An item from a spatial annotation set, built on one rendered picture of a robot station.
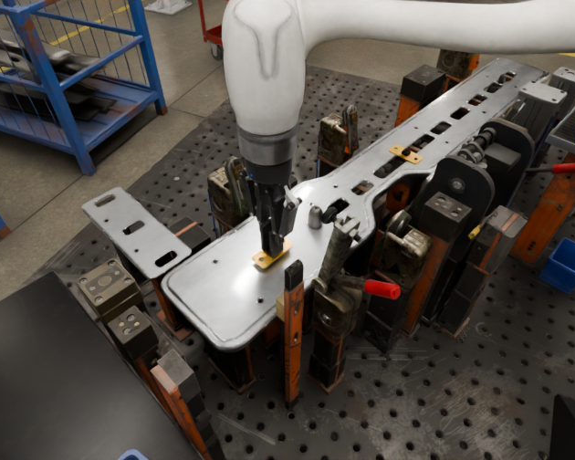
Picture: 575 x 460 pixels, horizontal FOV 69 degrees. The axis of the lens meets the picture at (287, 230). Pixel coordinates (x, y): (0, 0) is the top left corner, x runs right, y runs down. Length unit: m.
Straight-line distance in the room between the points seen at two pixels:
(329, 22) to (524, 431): 0.90
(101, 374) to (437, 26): 0.70
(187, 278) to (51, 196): 2.03
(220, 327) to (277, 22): 0.49
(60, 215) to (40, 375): 1.92
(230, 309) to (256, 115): 0.36
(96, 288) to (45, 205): 1.98
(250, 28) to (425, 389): 0.84
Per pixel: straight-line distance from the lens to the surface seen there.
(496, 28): 0.66
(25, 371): 0.79
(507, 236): 0.88
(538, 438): 1.12
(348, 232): 0.60
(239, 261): 0.84
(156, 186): 1.51
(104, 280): 0.80
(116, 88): 3.34
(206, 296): 0.80
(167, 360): 0.52
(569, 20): 0.69
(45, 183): 2.91
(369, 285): 0.65
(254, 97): 0.56
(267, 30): 0.53
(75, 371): 0.75
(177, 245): 0.89
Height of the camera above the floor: 1.65
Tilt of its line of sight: 47 degrees down
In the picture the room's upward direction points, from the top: straight up
